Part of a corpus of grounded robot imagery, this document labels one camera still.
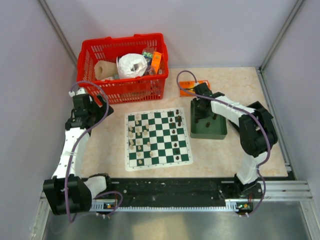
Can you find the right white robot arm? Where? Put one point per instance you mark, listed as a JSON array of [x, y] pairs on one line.
[[256, 142]]

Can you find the orange razor box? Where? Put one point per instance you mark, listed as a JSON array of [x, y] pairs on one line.
[[188, 86]]

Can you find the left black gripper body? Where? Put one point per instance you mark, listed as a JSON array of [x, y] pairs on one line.
[[97, 112]]

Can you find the white toilet paper roll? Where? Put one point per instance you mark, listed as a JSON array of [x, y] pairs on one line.
[[131, 65]]

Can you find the orange carton in basket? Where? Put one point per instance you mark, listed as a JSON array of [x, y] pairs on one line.
[[156, 61]]

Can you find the red plastic shopping basket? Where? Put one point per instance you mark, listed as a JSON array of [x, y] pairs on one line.
[[144, 88]]

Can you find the green white chess mat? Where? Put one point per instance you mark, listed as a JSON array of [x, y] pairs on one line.
[[149, 143]]

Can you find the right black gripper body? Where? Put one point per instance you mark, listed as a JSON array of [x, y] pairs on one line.
[[199, 113]]

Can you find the black tray lid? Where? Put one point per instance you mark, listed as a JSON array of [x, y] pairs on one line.
[[256, 109]]

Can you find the green piece tray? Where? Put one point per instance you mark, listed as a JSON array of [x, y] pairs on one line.
[[198, 130]]

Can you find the green snack packet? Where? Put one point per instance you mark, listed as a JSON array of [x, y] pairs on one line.
[[148, 53]]

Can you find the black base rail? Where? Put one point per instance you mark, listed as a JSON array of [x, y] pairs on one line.
[[181, 192]]

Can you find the beige paper roll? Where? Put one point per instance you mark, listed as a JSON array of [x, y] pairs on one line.
[[105, 69]]

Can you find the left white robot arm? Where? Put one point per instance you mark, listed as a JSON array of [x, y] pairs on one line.
[[66, 192]]

